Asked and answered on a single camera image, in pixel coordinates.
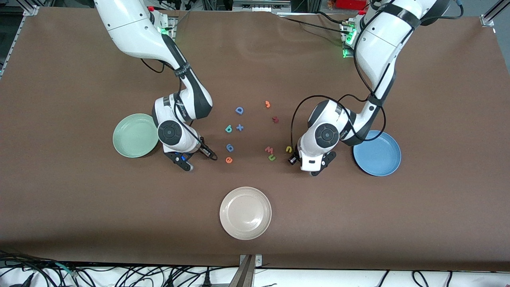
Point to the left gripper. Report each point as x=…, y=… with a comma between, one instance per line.
x=293, y=160

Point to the blue foam letter g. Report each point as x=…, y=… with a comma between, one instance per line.
x=231, y=150

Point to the teal foam letter q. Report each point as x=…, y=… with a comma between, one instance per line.
x=230, y=126

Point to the small metal bracket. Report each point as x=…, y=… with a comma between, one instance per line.
x=259, y=261

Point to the aluminium post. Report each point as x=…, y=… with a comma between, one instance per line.
x=245, y=275

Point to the red box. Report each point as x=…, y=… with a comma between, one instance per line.
x=350, y=4

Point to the beige plate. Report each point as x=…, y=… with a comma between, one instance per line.
x=245, y=213

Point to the aluminium frame profile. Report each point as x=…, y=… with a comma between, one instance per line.
x=259, y=7

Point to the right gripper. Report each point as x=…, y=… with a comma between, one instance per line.
x=206, y=150

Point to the blue foam letter D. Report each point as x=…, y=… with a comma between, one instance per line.
x=236, y=110

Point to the mint green plate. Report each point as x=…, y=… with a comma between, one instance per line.
x=133, y=137

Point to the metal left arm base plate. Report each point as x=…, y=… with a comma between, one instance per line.
x=346, y=55

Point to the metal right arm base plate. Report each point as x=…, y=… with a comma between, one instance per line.
x=172, y=28

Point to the blue plate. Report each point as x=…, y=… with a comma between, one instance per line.
x=378, y=157

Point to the pink foam letter w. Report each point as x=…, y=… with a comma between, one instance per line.
x=270, y=152

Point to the aluminium corner profile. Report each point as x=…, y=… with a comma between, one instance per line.
x=487, y=20
x=31, y=10

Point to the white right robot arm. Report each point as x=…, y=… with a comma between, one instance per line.
x=131, y=28

